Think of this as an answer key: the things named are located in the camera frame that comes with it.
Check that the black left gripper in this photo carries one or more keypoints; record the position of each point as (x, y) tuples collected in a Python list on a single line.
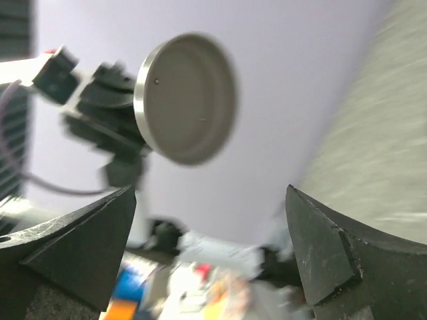
[(106, 119)]

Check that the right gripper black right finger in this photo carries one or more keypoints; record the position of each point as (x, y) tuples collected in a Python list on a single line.
[(352, 271)]

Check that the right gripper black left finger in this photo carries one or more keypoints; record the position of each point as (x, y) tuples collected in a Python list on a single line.
[(66, 268)]

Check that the grey round lid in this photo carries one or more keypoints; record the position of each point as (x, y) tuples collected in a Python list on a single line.
[(185, 99)]

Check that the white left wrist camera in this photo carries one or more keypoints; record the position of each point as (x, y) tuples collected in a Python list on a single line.
[(54, 75)]

